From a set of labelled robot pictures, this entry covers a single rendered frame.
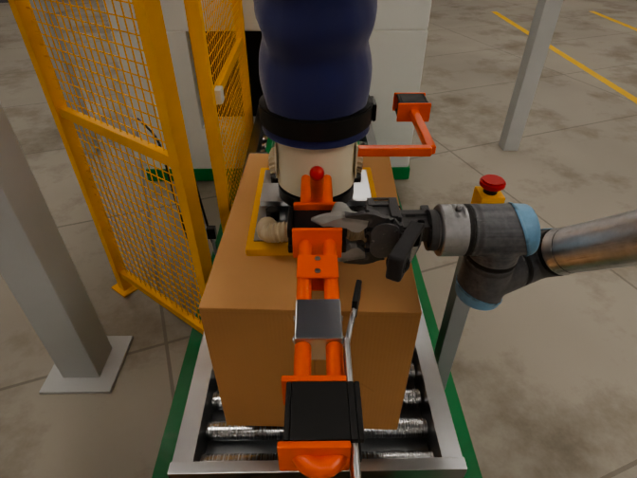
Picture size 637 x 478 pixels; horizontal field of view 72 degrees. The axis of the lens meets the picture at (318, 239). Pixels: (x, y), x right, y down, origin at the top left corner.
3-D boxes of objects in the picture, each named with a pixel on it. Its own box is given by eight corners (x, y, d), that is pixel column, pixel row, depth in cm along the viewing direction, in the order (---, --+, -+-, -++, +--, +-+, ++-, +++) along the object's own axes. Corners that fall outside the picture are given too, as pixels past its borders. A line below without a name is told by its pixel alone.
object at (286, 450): (283, 399, 53) (281, 375, 50) (344, 398, 53) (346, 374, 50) (279, 471, 46) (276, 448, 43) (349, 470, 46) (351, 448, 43)
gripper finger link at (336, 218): (310, 205, 76) (361, 215, 77) (310, 225, 71) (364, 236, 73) (315, 190, 74) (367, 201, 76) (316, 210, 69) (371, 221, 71)
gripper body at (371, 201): (360, 230, 82) (425, 229, 82) (365, 261, 75) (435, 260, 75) (362, 195, 77) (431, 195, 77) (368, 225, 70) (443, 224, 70)
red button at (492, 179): (474, 185, 128) (477, 173, 125) (498, 185, 128) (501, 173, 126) (482, 198, 122) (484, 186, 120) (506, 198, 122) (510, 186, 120)
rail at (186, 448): (260, 131, 299) (258, 103, 287) (268, 131, 299) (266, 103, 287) (184, 498, 117) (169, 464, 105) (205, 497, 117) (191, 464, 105)
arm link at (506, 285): (518, 302, 86) (540, 256, 78) (472, 322, 83) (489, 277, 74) (486, 270, 93) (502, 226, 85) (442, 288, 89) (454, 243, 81)
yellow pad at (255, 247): (261, 174, 117) (259, 156, 113) (299, 173, 117) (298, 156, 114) (245, 256, 90) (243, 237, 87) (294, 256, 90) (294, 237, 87)
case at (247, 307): (260, 259, 150) (248, 153, 126) (377, 261, 149) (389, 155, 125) (226, 425, 103) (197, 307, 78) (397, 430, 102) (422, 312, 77)
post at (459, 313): (424, 385, 189) (474, 185, 128) (439, 385, 189) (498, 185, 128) (427, 399, 184) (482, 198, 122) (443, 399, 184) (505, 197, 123)
